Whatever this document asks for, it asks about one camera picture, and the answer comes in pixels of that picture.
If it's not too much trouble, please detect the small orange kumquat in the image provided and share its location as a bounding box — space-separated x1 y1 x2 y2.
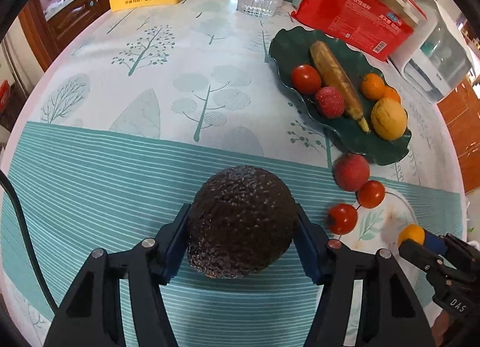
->
398 224 425 246

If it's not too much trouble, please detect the dark avocado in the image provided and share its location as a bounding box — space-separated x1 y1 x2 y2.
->
187 165 298 279

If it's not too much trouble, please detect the right hand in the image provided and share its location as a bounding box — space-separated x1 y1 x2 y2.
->
431 310 464 347

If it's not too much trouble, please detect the cherry tomato near lychee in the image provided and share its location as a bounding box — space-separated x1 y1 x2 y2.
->
356 180 386 209

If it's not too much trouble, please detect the small red cherry tomato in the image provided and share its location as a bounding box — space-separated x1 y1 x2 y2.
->
327 203 358 235

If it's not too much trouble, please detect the red lychee on table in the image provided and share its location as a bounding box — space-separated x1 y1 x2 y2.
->
333 154 370 192

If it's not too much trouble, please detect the yellow round pear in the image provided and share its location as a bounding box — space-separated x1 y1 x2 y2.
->
370 98 408 141

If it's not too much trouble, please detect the dark green leaf plate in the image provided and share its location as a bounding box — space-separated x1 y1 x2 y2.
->
268 26 412 165

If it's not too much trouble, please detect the red lychee on plate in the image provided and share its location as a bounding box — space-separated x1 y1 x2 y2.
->
315 87 345 119

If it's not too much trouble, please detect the white appliance with clear lid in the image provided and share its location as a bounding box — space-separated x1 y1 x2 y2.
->
390 0 473 103

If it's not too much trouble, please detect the brown overripe banana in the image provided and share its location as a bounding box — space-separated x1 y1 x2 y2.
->
310 40 370 134

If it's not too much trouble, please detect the white patterned tablecloth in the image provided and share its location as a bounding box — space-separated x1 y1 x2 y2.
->
1 0 466 346

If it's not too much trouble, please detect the red paper cup package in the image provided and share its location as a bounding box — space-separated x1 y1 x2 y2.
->
293 0 427 61

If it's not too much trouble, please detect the black cable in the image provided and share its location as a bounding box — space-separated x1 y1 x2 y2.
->
0 169 60 316

